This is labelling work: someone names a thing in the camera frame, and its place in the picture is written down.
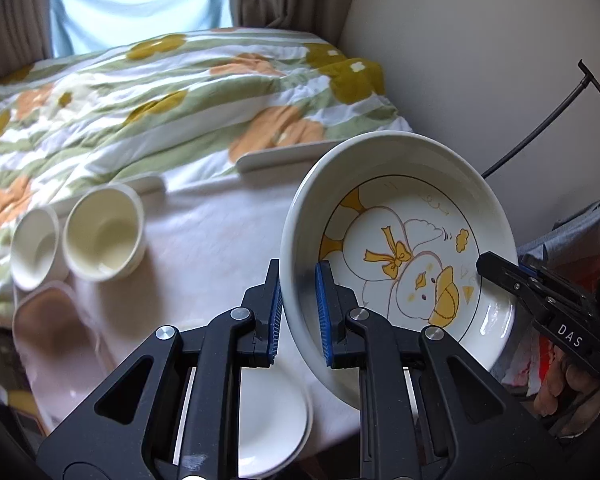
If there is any white orange-bordered tablecloth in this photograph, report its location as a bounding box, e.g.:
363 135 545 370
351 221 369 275
14 150 363 461

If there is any grey clothing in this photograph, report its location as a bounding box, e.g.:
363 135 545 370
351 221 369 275
517 200 600 272

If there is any white bed table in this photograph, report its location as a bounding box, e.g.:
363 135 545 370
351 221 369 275
117 137 347 197

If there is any light blue cloth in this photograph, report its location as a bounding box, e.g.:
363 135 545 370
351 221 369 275
47 0 238 59

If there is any person's right hand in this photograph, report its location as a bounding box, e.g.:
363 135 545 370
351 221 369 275
532 350 600 436

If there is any cream bowl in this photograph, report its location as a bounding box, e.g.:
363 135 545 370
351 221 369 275
61 183 147 281

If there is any pink plate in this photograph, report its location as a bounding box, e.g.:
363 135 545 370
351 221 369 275
12 280 105 372

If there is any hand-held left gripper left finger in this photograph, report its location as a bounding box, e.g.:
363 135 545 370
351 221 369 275
36 259 283 480

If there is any black cable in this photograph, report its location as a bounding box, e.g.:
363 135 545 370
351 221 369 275
481 60 600 179

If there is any plain white plate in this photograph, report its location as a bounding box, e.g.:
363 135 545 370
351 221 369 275
237 365 314 479

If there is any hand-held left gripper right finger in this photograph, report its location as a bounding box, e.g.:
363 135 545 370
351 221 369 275
315 261 561 480

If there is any white duck print plate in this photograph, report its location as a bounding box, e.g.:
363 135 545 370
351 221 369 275
280 131 520 409

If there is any small white bowl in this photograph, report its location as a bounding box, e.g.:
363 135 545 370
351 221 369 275
10 205 69 292

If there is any red white plastic bag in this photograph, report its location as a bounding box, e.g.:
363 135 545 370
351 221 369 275
500 330 561 402

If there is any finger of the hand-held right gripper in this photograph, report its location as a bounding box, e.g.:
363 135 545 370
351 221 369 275
476 251 562 330
522 255 597 317

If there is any yellow box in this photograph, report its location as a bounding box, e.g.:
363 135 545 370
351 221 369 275
0 385 52 437

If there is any floral green orange blanket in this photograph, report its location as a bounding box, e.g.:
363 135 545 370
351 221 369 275
0 27 412 313

